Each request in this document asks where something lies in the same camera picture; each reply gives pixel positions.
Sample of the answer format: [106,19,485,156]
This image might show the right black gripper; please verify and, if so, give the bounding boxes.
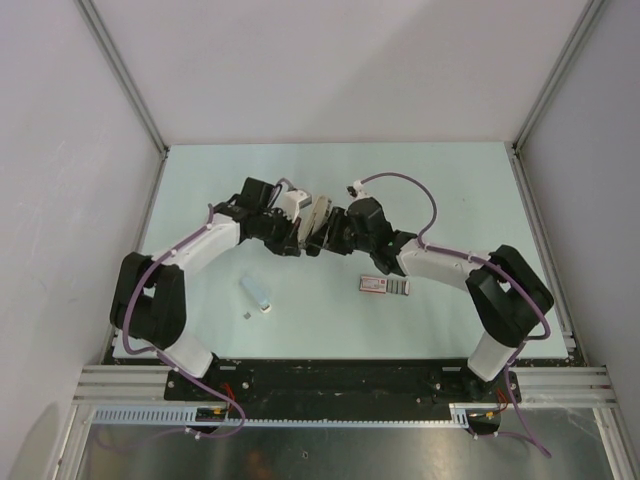
[308,207,374,256]

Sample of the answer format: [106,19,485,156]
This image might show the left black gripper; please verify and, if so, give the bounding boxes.
[257,207,302,257]

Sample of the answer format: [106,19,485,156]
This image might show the small light blue stapler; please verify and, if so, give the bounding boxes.
[240,276,272,313]

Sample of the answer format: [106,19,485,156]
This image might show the beige black stapler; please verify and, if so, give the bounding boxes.
[298,195,332,257]

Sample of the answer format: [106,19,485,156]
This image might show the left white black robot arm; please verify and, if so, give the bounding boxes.
[109,178,312,400]

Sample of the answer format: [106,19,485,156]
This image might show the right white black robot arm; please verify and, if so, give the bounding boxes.
[306,197,554,401]

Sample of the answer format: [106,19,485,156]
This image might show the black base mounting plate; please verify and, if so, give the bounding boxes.
[164,356,521,407]

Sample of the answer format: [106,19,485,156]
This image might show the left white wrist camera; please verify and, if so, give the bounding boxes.
[281,189,312,222]

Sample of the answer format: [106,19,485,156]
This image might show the grey slotted cable duct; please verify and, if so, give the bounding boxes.
[89,402,471,430]

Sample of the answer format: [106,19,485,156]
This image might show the aluminium frame rail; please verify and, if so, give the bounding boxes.
[74,365,617,409]

